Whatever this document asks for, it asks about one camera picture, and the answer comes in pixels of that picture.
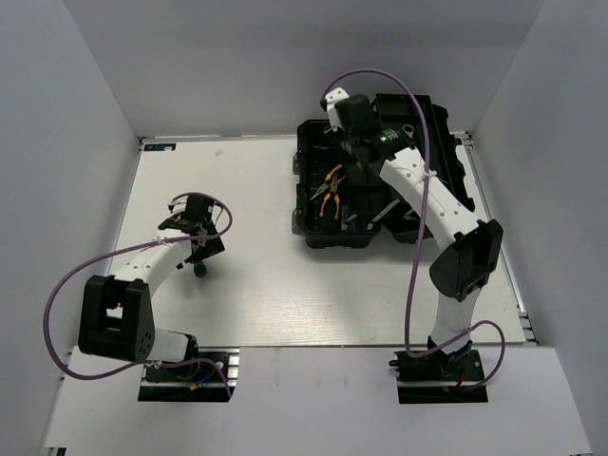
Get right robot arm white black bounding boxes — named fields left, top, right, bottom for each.
left=325, top=88, right=504, bottom=379

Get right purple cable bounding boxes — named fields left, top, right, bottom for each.
left=320, top=69, right=504, bottom=393

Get long silver ratchet wrench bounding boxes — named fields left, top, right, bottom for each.
left=402, top=124, right=416, bottom=143

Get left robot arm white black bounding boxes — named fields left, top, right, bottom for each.
left=78, top=194, right=225, bottom=379

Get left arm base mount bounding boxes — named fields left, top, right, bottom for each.
left=138, top=348, right=239, bottom=403

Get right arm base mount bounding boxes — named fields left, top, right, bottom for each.
left=389, top=350, right=488, bottom=405

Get blue label sticker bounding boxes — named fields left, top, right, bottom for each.
left=142, top=142, right=177, bottom=152

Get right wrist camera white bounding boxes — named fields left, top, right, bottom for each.
left=321, top=87, right=350, bottom=132

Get yellow black needle-nose pliers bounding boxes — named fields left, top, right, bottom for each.
left=311, top=164, right=345, bottom=200

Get black plastic toolbox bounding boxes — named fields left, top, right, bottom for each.
left=290, top=92, right=476, bottom=250

